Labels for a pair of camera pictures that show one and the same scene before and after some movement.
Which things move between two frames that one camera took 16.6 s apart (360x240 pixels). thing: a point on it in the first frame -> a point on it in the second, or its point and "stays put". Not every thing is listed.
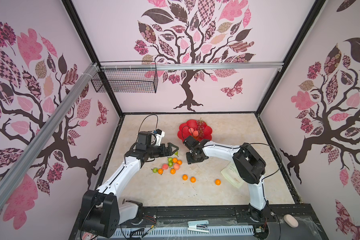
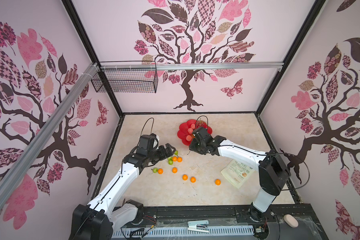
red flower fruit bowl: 183,132 stays put
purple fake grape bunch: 201,125 stays put
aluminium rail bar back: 165,66 stays put
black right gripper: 189,161 -> 192,146
